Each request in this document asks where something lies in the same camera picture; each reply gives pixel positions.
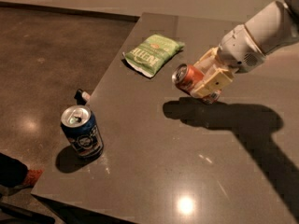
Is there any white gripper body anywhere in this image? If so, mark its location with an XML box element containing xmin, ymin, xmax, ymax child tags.
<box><xmin>217</xmin><ymin>25</ymin><xmax>265</xmax><ymax>73</ymax></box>

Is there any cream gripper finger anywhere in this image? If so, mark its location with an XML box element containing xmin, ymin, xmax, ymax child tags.
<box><xmin>193</xmin><ymin>48</ymin><xmax>218</xmax><ymax>74</ymax></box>
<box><xmin>190</xmin><ymin>66</ymin><xmax>234</xmax><ymax>98</ymax></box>

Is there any red coke can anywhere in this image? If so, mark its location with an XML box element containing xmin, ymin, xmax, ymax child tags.
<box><xmin>172</xmin><ymin>63</ymin><xmax>221</xmax><ymax>105</ymax></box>

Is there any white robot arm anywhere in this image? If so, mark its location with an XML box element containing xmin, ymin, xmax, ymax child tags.
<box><xmin>191</xmin><ymin>0</ymin><xmax>299</xmax><ymax>98</ymax></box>

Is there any blue soda can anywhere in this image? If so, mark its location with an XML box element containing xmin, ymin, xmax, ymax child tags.
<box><xmin>61</xmin><ymin>105</ymin><xmax>104</xmax><ymax>160</ymax></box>

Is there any green chip bag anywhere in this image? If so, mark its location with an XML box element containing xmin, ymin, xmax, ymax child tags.
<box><xmin>123</xmin><ymin>34</ymin><xmax>185</xmax><ymax>78</ymax></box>

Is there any small black white object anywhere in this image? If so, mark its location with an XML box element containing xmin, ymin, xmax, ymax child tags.
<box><xmin>74</xmin><ymin>89</ymin><xmax>91</xmax><ymax>105</ymax></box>

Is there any black red object on floor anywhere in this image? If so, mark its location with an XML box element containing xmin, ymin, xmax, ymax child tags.
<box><xmin>0</xmin><ymin>152</ymin><xmax>57</xmax><ymax>224</ymax></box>

